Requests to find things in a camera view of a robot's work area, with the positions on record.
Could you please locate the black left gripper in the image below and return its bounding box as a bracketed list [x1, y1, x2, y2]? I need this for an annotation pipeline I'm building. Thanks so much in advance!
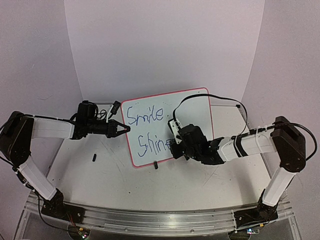
[86, 117, 132, 138]

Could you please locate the pink framed whiteboard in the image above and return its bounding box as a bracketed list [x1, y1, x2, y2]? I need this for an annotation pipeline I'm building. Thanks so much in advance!
[121, 87, 214, 168]

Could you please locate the black marker cap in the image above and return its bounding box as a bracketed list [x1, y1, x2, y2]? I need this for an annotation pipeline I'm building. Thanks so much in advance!
[92, 153, 97, 162]

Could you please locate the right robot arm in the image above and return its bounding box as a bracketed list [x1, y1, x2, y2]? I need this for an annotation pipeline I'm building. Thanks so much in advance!
[168, 116, 307, 207]

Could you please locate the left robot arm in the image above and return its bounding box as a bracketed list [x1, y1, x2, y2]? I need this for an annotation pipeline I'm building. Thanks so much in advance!
[0, 100, 131, 219]

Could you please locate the left black whiteboard stand clip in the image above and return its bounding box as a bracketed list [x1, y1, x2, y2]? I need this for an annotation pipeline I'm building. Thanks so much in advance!
[153, 161, 159, 170]

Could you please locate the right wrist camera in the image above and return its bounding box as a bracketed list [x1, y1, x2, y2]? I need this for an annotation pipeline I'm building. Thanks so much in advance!
[167, 118, 182, 144]

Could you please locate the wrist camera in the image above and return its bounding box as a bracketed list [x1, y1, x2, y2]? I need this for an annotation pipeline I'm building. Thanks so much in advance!
[167, 118, 182, 144]
[106, 100, 121, 122]

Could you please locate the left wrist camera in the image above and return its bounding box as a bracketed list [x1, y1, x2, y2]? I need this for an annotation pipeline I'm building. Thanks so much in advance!
[106, 100, 121, 122]

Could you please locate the black right camera cable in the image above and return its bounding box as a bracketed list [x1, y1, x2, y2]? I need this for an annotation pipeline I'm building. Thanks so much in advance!
[172, 94, 251, 135]

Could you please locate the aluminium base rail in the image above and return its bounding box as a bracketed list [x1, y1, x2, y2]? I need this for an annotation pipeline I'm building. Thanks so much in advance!
[25, 193, 298, 237]

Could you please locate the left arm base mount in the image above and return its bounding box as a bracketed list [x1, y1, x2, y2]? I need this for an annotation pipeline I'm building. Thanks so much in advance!
[40, 189, 85, 224]

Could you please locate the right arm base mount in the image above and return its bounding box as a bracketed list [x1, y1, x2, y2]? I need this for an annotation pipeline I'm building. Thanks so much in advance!
[234, 202, 278, 230]

